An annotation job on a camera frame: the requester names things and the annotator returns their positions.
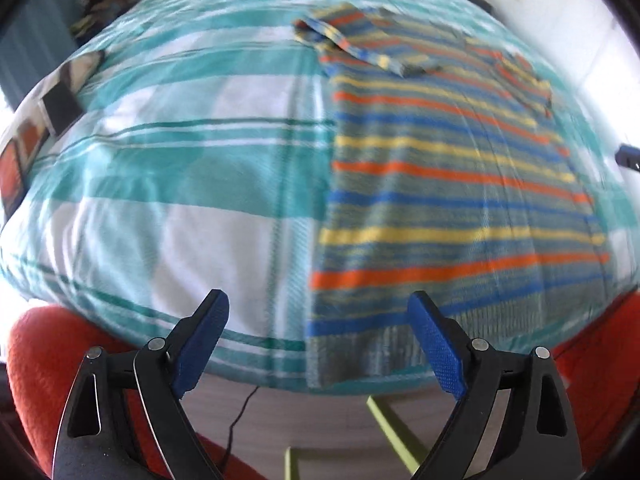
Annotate orange trousers of operator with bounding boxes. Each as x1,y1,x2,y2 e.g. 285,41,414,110
8,292,639,474

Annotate striped knit sweater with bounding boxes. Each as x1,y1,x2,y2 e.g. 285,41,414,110
295,3,613,389

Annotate teal white checked bedspread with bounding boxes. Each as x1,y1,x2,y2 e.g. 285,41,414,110
1,0,639,394

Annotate patterned beige cushion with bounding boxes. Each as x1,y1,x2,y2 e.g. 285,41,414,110
1,50,105,223

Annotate lime green strap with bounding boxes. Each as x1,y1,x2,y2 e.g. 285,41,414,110
283,394,432,480

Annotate teal curtain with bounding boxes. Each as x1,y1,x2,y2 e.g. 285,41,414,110
1,0,81,110

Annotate black smartphone dark screen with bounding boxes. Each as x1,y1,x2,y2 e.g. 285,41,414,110
40,81,85,138

